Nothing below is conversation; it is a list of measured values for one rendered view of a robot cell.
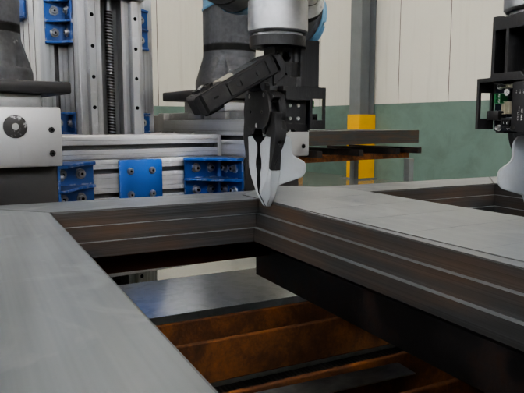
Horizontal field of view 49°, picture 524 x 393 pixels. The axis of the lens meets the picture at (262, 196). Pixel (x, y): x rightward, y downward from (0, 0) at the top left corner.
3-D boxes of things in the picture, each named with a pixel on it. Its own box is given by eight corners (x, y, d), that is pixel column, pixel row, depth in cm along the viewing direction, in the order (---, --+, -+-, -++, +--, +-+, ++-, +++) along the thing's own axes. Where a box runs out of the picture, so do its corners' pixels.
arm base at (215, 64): (183, 92, 130) (182, 47, 129) (239, 93, 139) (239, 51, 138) (217, 89, 118) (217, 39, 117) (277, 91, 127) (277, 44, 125)
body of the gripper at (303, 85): (326, 134, 73) (328, 36, 71) (266, 135, 69) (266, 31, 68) (295, 133, 80) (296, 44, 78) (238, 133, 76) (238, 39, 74)
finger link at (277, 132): (286, 171, 70) (287, 97, 69) (275, 171, 69) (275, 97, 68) (268, 168, 74) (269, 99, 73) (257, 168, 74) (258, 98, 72)
